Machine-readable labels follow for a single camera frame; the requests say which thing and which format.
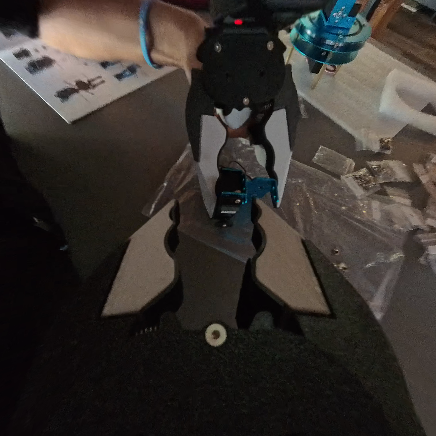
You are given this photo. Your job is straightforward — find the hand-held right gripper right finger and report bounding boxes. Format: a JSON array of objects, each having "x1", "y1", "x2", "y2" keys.
[{"x1": 251, "y1": 200, "x2": 332, "y2": 315}]

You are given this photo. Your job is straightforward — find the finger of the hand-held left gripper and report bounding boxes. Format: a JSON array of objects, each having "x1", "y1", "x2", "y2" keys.
[
  {"x1": 253, "y1": 108, "x2": 292, "y2": 208},
  {"x1": 198, "y1": 113, "x2": 228, "y2": 218}
]

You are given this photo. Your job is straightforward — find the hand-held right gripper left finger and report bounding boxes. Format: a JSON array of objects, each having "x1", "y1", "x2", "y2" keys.
[{"x1": 102, "y1": 200, "x2": 181, "y2": 317}]

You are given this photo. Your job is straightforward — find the black servo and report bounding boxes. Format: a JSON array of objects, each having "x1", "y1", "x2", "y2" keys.
[{"x1": 215, "y1": 166, "x2": 247, "y2": 228}]

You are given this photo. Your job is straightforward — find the blue perforated metal bracket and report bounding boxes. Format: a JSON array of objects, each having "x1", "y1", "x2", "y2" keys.
[{"x1": 243, "y1": 177, "x2": 280, "y2": 209}]

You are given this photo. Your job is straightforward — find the person's left forearm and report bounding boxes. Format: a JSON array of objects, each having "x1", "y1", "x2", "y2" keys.
[{"x1": 37, "y1": 0, "x2": 152, "y2": 65}]

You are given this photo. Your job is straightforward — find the blue acrylic round robot base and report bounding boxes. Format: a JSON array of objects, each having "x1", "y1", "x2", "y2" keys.
[{"x1": 290, "y1": 0, "x2": 372, "y2": 74}]

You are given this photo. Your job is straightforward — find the person's left hand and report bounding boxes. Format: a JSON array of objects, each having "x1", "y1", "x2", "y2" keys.
[{"x1": 151, "y1": 5, "x2": 209, "y2": 83}]

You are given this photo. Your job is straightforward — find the large clear plastic bag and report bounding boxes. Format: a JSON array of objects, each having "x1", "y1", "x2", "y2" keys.
[{"x1": 141, "y1": 136, "x2": 413, "y2": 321}]

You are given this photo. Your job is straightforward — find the white foam sheet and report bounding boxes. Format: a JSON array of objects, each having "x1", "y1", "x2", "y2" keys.
[{"x1": 279, "y1": 31, "x2": 436, "y2": 151}]

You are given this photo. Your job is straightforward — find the blue wristband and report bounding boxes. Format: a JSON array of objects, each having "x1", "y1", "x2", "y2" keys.
[{"x1": 138, "y1": 0, "x2": 165, "y2": 70}]

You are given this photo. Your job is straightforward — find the pile of clear screw bags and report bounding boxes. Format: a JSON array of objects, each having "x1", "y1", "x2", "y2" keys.
[{"x1": 312, "y1": 138, "x2": 436, "y2": 233}]

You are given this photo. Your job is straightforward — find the white foam block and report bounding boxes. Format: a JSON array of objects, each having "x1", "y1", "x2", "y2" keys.
[{"x1": 379, "y1": 68, "x2": 436, "y2": 127}]

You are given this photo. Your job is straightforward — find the white instruction manual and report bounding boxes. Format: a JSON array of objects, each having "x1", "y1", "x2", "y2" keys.
[{"x1": 0, "y1": 27, "x2": 178, "y2": 125}]

